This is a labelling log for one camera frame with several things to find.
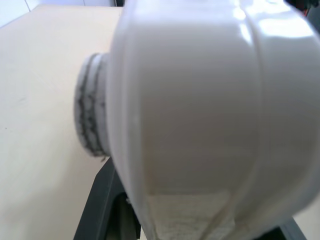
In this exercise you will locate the white round plastic container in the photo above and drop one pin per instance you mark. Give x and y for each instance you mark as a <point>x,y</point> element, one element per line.
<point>190,105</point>

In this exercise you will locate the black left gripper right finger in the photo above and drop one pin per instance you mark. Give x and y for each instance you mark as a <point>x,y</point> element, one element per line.
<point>291,231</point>

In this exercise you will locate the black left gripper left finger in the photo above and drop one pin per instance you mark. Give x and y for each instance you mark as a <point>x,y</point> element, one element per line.
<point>100,210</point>

